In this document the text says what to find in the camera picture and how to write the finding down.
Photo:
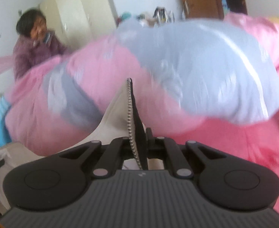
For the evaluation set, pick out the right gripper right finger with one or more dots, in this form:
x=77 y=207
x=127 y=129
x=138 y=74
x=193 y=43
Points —
x=167 y=150

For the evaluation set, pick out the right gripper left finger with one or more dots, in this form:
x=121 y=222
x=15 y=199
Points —
x=111 y=159

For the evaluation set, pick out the beige zip hoodie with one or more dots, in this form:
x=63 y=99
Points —
x=116 y=122

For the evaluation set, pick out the pink grey floral duvet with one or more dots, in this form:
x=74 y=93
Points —
x=182 y=73

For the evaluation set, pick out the cluttered side table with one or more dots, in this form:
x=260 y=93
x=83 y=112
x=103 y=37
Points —
x=160 y=16

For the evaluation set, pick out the woman in purple jacket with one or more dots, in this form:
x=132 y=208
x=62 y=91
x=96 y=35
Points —
x=36 y=43

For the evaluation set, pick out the cream wardrobe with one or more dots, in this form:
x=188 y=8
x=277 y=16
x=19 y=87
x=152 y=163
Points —
x=77 y=22

